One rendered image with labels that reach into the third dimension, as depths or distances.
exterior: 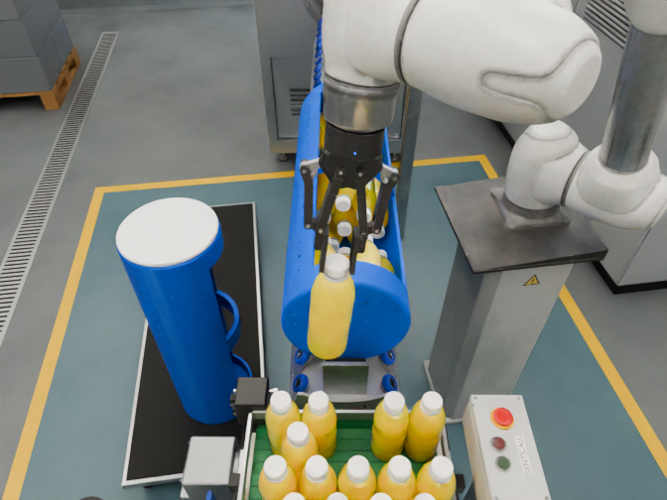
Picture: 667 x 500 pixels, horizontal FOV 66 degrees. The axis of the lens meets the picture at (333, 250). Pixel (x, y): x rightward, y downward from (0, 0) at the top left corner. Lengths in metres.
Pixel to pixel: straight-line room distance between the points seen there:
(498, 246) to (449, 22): 1.02
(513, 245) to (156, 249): 0.97
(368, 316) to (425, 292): 1.57
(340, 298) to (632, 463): 1.84
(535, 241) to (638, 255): 1.31
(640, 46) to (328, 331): 0.74
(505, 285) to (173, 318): 0.98
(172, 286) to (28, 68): 3.21
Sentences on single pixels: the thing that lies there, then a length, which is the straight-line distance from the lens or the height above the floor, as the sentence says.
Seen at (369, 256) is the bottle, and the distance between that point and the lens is 1.20.
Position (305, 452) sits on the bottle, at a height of 1.07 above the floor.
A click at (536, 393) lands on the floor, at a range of 2.46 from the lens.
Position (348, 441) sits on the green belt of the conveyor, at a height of 0.90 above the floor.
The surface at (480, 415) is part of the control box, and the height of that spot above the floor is 1.10.
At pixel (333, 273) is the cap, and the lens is 0.76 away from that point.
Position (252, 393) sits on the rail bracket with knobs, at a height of 1.00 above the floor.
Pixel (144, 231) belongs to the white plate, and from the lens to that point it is 1.51.
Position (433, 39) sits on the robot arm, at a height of 1.81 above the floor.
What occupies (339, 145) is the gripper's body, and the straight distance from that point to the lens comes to 0.63.
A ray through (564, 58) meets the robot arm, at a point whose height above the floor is 1.81.
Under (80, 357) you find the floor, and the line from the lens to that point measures 2.65.
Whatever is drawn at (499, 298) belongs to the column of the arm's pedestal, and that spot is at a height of 0.80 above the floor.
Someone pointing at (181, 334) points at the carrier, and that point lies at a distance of 1.62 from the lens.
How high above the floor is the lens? 2.00
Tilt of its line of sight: 45 degrees down
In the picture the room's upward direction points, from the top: straight up
